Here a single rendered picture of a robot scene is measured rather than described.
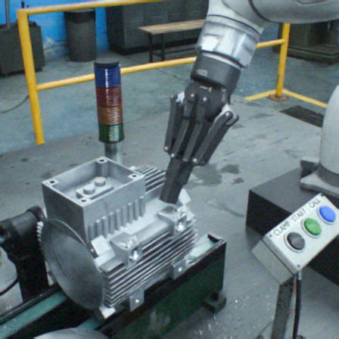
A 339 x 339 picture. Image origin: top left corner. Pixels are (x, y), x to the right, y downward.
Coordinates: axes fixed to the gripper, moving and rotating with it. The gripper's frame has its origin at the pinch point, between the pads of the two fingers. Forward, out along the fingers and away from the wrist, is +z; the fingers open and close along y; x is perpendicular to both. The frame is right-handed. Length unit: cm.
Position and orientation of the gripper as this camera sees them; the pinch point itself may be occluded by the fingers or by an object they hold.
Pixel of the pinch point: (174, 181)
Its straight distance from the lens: 74.0
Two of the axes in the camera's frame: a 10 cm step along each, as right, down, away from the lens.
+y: 7.2, 3.3, -6.1
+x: 6.0, 1.5, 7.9
